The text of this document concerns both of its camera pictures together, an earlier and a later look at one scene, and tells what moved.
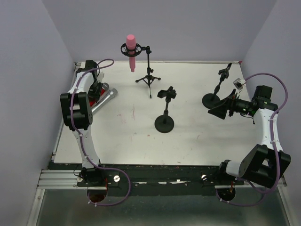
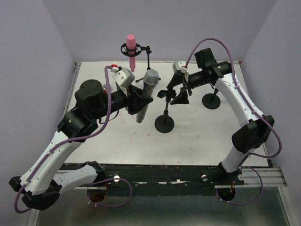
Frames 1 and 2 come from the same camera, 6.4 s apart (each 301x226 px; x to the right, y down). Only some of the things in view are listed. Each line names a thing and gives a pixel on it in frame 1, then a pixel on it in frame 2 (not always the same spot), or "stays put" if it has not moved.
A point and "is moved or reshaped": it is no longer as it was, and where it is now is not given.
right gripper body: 232,106 to 185,83
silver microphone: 104,100 is moved or reshaped
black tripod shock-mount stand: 138,49 stays put
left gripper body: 96,92 to 131,100
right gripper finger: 226,101 to 177,79
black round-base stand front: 165,123 stays put
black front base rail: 153,180 stays put
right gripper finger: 220,111 to 181,99
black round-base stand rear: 209,100 stays put
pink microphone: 130,44 stays put
